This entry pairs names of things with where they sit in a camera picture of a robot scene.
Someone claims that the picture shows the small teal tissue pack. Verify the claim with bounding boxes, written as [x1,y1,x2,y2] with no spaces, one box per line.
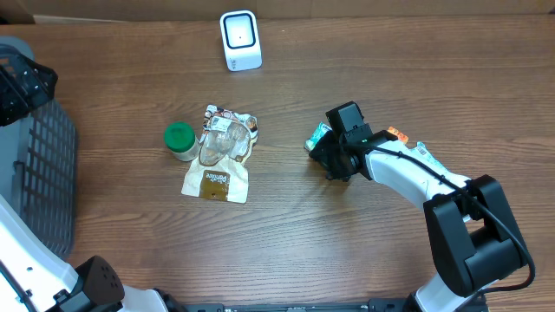
[304,122,331,152]

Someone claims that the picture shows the orange tissue pack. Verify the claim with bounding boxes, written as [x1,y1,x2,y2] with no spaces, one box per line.
[388,127,408,144]

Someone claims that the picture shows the teal snack packet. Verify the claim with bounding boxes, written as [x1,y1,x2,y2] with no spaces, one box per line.
[411,141,447,174]

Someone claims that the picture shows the beige dried mushroom bag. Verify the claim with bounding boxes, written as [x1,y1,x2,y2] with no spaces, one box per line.
[181,105,258,204]

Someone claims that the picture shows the clear jar white contents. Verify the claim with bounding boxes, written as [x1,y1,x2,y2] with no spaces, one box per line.
[164,122,200,162]

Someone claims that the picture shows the green bottle cap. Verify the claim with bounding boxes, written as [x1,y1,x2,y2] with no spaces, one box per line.
[164,122,196,153]

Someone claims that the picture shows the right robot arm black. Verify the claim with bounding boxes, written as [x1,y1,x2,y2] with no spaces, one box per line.
[304,101,536,311]

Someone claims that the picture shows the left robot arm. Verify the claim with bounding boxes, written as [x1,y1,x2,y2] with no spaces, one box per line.
[1,36,183,311]

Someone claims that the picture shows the white barcode scanner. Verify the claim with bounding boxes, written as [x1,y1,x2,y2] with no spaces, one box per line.
[219,10,263,72]

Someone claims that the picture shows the grey plastic shopping basket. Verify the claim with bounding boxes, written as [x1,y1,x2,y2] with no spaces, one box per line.
[1,36,79,258]

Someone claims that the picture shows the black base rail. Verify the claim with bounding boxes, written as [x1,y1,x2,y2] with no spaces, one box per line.
[183,298,420,312]

